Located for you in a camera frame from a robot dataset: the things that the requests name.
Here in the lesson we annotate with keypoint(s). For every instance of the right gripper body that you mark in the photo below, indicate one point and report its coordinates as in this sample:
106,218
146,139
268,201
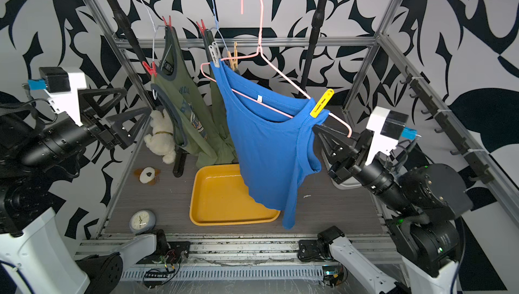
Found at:
341,171

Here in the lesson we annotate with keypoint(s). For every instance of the red clothespin lower left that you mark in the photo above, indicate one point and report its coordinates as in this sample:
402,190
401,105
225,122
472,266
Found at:
151,68

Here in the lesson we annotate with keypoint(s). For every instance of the black wall hook rail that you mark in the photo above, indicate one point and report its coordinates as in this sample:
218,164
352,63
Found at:
449,125

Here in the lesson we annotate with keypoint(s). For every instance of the green tank top right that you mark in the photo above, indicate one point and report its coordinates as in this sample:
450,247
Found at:
219,112

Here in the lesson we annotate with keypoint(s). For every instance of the blue tank top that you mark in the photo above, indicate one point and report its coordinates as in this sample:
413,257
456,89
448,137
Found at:
273,139

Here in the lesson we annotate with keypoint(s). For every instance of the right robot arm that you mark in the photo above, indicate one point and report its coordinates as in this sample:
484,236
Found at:
426,226

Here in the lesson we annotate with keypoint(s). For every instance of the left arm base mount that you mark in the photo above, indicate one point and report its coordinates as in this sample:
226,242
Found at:
172,251

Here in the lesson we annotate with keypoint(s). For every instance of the small circuit board right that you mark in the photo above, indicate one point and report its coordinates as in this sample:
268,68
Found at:
333,276

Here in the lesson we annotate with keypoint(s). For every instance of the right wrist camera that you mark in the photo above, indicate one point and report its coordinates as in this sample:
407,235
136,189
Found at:
388,128

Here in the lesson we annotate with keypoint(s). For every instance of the small circuit board left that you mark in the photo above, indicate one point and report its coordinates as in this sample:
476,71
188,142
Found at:
155,278

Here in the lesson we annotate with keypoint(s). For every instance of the tan clothespin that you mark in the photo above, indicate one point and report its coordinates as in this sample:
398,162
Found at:
233,55

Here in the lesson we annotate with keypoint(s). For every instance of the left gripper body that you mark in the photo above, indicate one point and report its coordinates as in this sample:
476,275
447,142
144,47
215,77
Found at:
103,136

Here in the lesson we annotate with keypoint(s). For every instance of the yellow plastic tray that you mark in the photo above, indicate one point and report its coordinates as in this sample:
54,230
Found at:
221,198

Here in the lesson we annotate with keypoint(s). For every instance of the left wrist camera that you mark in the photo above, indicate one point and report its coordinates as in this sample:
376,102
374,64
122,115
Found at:
61,86

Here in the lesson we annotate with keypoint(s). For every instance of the brown white plush piece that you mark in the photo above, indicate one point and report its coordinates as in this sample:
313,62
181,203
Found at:
148,175

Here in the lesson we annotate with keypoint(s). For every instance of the green tank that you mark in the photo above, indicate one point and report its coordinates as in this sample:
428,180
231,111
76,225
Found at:
219,112
193,127

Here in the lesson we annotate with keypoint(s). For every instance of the grey clothespin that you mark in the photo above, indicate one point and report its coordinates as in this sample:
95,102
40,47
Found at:
214,53

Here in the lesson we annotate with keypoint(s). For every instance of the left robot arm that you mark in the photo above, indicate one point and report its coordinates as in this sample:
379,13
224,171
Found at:
32,250

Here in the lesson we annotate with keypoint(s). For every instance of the small round clock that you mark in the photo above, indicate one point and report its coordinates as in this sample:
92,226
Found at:
142,221

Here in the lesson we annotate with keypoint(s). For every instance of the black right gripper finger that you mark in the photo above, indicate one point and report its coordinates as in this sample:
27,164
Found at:
334,149
332,138

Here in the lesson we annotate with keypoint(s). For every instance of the red clothespin upper left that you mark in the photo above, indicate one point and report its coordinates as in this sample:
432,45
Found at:
167,22

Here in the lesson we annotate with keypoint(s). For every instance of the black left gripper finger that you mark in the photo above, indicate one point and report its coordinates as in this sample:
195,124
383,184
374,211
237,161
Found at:
125,126
97,103

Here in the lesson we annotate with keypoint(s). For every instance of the yellow clothespin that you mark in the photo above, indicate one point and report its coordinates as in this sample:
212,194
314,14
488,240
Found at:
322,103

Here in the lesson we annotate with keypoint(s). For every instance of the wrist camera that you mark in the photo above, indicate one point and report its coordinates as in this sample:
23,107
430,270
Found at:
61,86
388,128

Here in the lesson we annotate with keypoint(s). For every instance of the white plush toy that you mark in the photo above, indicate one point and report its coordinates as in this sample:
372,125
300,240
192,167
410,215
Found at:
161,140

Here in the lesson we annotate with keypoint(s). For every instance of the blue wire hanger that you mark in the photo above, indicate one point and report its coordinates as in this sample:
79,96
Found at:
217,24

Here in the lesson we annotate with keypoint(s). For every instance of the small circuit board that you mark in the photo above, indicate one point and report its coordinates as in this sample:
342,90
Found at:
333,276
155,278

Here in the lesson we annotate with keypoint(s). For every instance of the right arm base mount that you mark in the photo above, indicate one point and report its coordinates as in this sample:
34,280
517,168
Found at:
314,247

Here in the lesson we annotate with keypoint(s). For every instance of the green tank top left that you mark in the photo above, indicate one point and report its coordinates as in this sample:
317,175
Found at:
193,127

